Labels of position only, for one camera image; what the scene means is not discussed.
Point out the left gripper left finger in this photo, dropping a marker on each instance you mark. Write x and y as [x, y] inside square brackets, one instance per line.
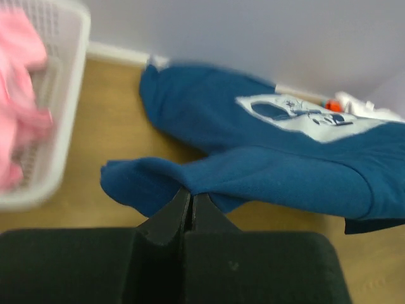
[97, 265]

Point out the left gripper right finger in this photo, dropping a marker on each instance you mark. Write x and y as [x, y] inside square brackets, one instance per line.
[223, 264]

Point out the dark blue printed t-shirt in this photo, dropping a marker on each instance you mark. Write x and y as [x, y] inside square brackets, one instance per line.
[260, 145]

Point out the orange folded t-shirt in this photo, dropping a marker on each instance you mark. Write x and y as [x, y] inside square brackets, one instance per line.
[333, 105]

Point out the white plastic laundry basket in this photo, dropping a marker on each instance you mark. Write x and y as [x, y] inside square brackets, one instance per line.
[64, 27]

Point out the white folded t-shirt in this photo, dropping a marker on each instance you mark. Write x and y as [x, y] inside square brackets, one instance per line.
[365, 109]

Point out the pink t-shirt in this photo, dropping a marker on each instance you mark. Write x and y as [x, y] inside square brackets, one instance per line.
[22, 122]

